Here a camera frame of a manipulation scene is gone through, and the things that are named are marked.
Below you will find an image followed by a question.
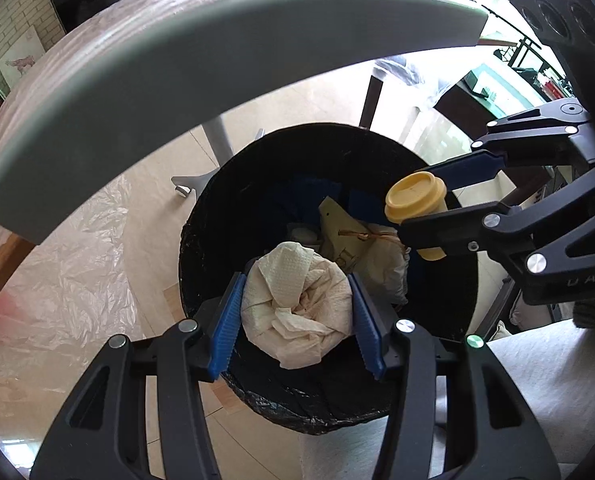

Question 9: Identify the white paper ball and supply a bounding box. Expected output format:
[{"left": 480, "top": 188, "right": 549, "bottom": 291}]
[{"left": 241, "top": 242, "right": 353, "bottom": 370}]

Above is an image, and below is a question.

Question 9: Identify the yellow paper bag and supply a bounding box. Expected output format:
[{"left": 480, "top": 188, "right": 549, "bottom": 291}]
[{"left": 319, "top": 197, "right": 410, "bottom": 304}]

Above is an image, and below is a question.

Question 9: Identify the black trash bin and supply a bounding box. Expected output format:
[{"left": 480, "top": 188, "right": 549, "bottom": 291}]
[{"left": 179, "top": 124, "right": 479, "bottom": 435}]

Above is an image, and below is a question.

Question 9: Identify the clear plastic table cover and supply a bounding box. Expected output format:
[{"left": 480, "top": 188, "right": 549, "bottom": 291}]
[{"left": 0, "top": 0, "right": 231, "bottom": 390}]

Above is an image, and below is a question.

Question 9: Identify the grey table leg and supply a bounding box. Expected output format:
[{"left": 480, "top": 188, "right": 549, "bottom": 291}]
[{"left": 170, "top": 113, "right": 270, "bottom": 198}]

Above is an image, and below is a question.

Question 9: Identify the grey table edge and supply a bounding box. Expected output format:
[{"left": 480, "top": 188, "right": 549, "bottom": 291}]
[{"left": 0, "top": 0, "right": 487, "bottom": 244}]

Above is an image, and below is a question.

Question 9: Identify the giraffe picture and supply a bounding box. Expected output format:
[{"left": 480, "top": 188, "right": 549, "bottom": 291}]
[{"left": 0, "top": 26, "right": 46, "bottom": 89}]

